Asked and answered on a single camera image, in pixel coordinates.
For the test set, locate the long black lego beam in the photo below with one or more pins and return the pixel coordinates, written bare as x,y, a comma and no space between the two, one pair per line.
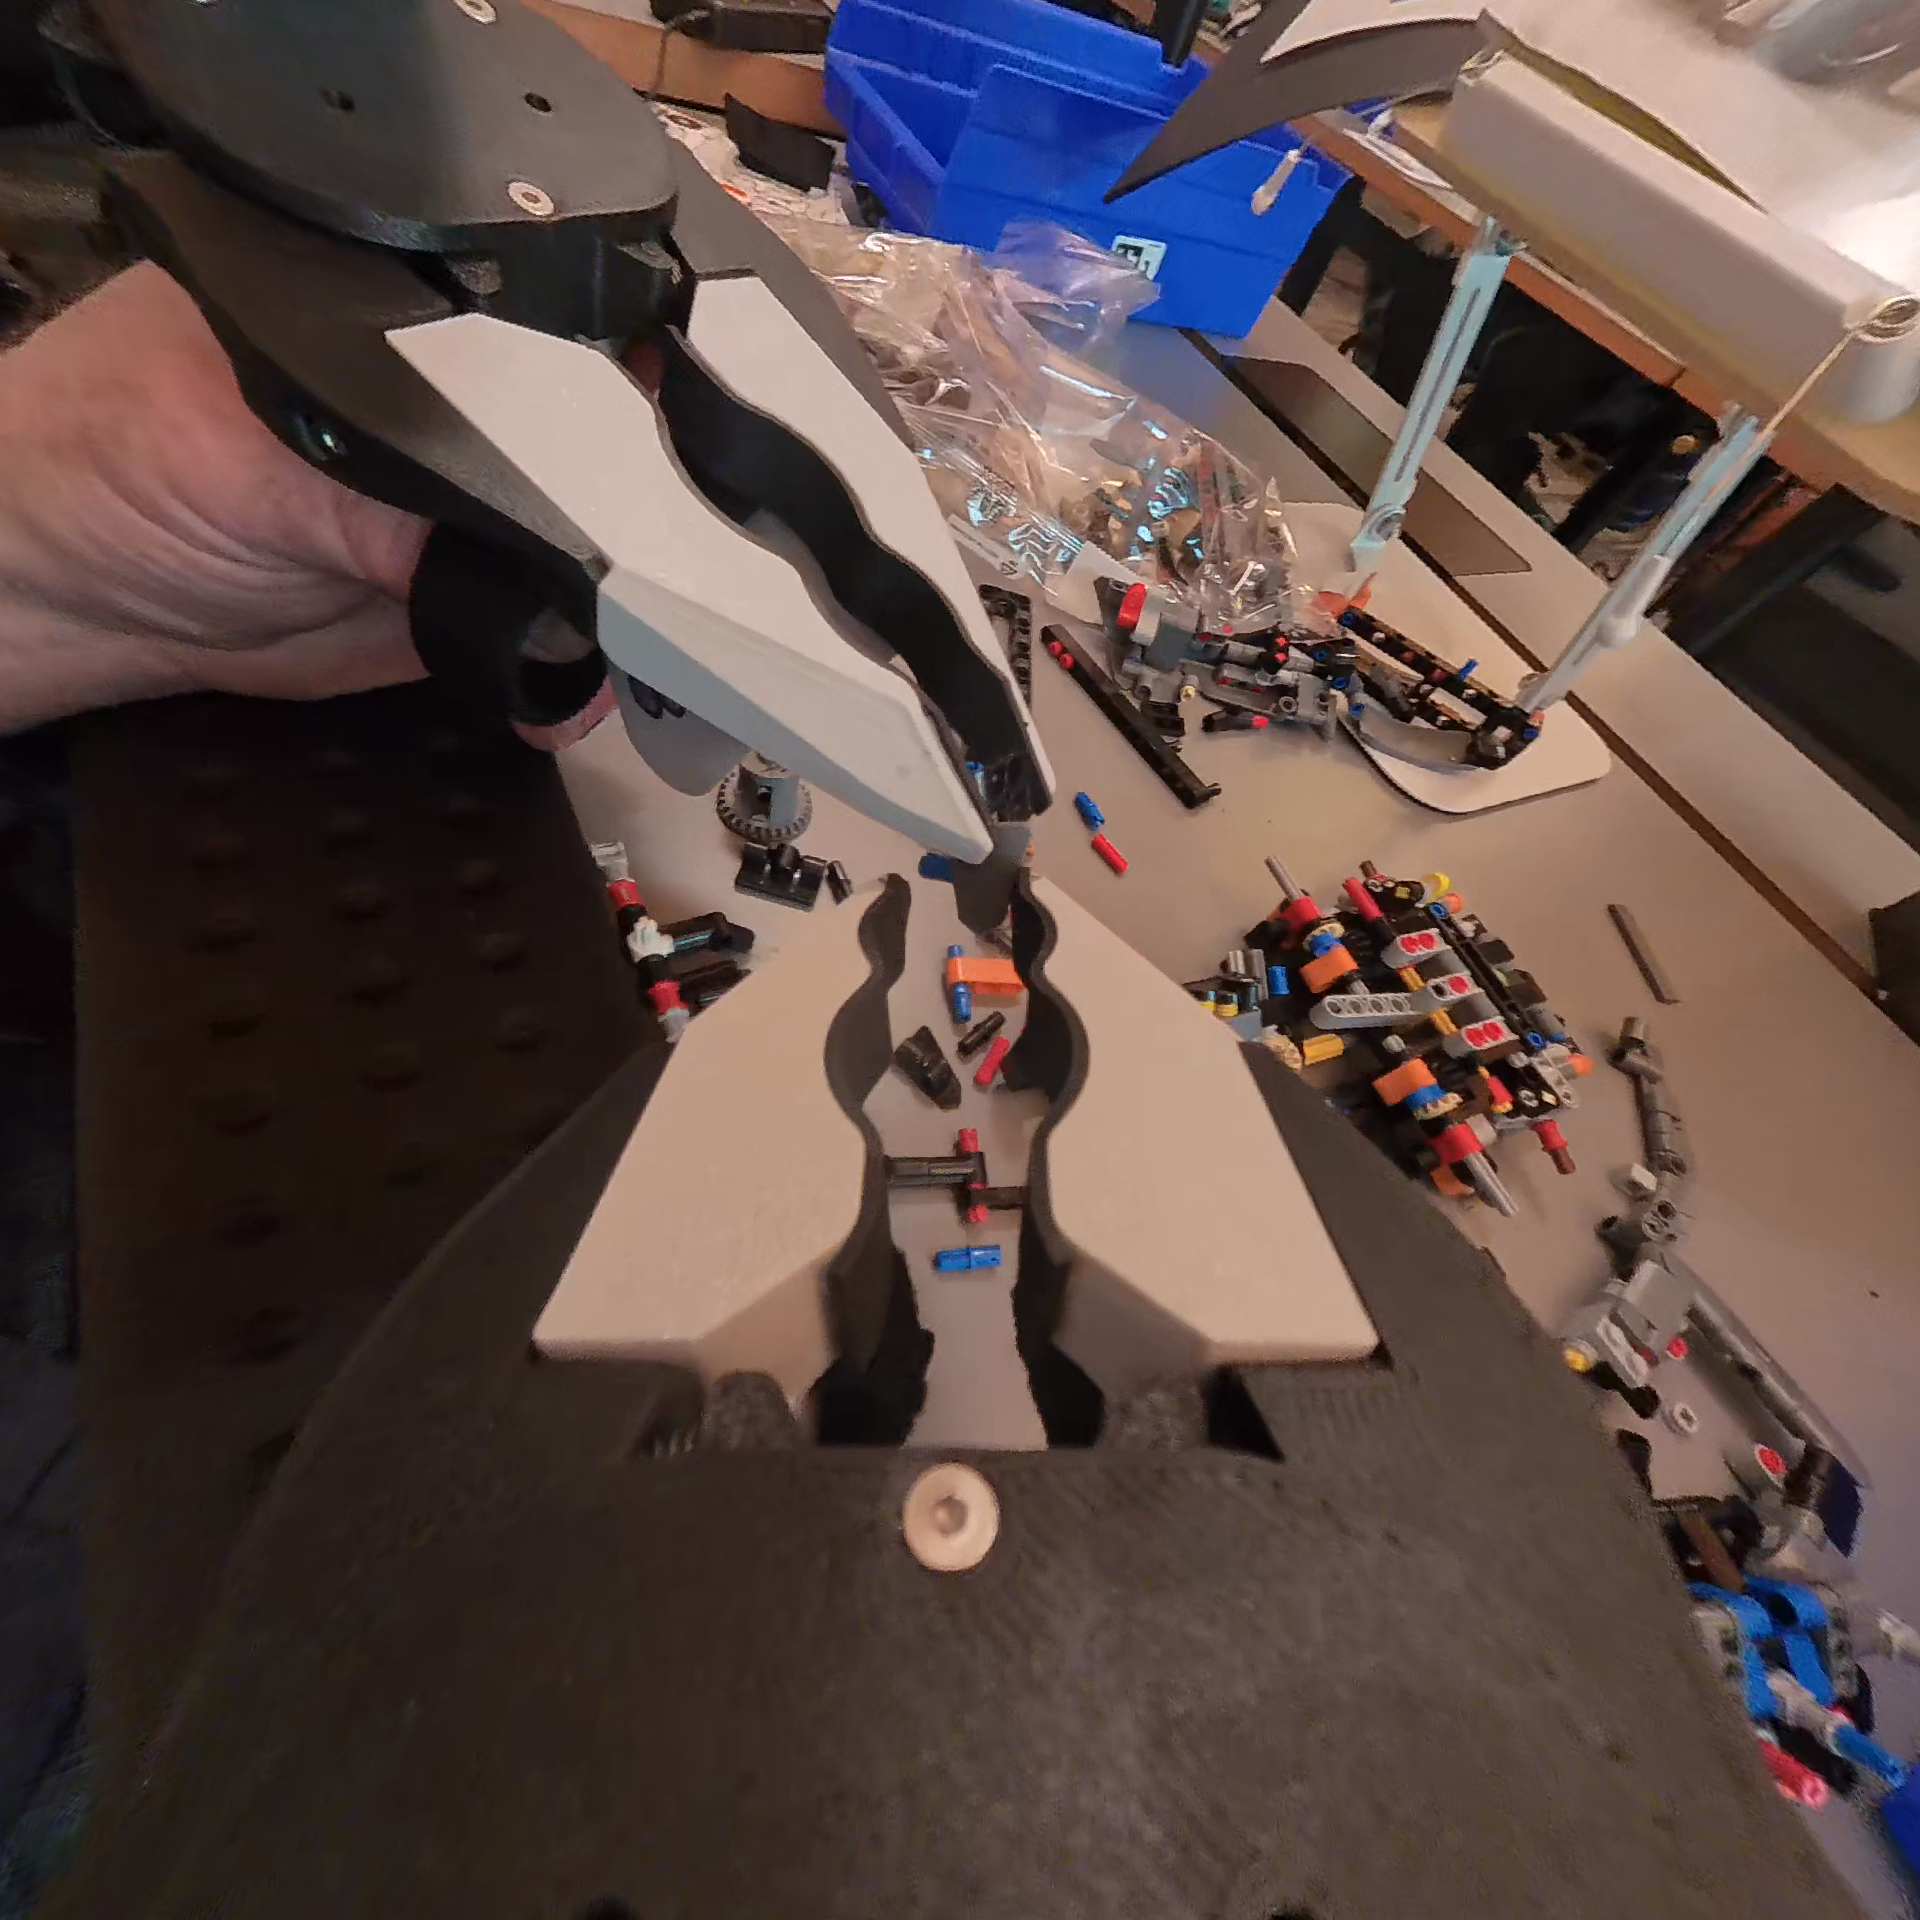
1132,720

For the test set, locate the grey lego gearbox assembly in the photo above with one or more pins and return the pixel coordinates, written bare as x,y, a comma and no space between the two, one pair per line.
1163,638

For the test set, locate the black card sheet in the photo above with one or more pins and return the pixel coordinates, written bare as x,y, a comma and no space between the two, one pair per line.
1260,106

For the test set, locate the row of black lego connectors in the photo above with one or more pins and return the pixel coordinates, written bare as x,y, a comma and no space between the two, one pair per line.
704,938

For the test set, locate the black lego wedge connector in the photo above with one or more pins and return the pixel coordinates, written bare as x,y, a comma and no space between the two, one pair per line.
927,1069

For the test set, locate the black and red lego pin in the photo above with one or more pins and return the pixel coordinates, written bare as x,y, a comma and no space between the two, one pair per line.
985,1045

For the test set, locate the black pouch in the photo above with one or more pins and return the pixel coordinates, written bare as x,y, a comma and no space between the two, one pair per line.
781,143

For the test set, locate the white book stand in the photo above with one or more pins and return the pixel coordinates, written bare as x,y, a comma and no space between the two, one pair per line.
1545,764

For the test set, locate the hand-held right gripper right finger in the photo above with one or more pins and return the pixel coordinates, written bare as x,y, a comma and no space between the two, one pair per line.
1200,1201

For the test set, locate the black lego frame with pins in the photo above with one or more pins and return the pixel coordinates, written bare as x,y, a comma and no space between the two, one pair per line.
1008,623

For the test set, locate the blue plastic bin with label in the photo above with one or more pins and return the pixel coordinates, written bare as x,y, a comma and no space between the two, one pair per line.
1080,182

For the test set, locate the black power adapter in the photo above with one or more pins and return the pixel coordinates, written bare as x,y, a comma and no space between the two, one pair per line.
750,23

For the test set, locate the black perforated panel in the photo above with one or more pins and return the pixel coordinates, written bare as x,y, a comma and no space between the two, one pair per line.
300,1049

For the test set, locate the multicoloured lego chassis assembly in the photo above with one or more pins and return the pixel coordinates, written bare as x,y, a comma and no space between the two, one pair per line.
1425,1020

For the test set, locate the person's left hand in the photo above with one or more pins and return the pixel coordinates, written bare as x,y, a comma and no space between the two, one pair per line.
149,524

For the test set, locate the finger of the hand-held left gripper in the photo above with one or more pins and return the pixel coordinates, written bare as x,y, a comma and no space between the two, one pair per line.
848,398
720,629

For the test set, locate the grey lego engine block assembly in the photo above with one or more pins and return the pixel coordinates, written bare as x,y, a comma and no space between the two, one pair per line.
1244,998

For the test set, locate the orange lego piece blue pin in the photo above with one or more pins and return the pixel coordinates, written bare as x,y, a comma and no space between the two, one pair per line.
984,974

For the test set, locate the clear bags of lego parts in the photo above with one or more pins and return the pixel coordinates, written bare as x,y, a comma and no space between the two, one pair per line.
1020,390

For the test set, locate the dark brown lego bar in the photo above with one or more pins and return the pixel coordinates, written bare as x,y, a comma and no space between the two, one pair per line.
1641,953

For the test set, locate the black lego connector block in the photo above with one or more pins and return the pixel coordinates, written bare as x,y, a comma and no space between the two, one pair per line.
781,873

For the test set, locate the large black lego frame assembly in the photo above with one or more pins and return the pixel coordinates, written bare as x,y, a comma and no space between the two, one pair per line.
1500,744

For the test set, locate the blue lego suspension assembly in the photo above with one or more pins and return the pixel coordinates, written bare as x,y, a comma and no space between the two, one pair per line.
1785,1634

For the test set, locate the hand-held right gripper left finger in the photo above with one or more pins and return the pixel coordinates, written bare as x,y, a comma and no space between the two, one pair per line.
720,1201

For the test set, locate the grey lego gear assembly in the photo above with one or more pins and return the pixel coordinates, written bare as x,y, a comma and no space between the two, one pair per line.
764,804

